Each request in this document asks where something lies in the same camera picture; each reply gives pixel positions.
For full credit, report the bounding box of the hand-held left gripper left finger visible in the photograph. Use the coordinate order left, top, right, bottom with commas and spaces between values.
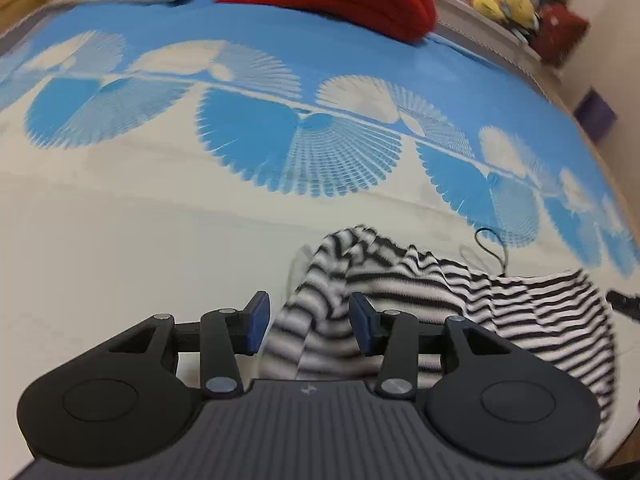
107, 291, 271, 401

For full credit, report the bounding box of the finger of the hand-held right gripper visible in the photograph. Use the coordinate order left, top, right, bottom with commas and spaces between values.
606, 289, 640, 325

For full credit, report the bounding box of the yellow round plush toy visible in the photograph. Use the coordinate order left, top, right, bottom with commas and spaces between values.
500, 0, 541, 31

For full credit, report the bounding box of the striped hooded top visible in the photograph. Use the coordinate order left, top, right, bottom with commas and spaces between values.
262, 225, 620, 423

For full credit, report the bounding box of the dark red bag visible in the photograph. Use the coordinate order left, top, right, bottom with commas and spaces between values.
531, 2, 591, 67

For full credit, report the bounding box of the blue and white bed sheet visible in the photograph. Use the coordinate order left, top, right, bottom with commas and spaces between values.
0, 0, 640, 480

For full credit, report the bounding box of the window sill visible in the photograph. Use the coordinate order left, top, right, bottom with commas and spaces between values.
430, 0, 566, 81

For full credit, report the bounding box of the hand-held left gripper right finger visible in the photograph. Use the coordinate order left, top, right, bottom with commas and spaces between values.
348, 291, 507, 400

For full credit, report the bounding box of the purple box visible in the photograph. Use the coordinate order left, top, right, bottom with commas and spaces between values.
573, 88, 617, 134

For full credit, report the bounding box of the wooden headboard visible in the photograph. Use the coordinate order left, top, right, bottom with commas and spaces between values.
0, 0, 53, 28

